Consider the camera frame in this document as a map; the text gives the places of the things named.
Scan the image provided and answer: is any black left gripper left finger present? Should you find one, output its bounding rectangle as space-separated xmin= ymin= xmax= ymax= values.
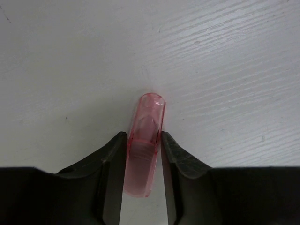
xmin=0 ymin=132 xmax=127 ymax=225

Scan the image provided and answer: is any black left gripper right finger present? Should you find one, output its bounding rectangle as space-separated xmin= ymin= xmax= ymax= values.
xmin=161 ymin=132 xmax=300 ymax=225

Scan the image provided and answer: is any pink translucent eraser case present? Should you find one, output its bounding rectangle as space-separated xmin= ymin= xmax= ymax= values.
xmin=123 ymin=92 xmax=166 ymax=197

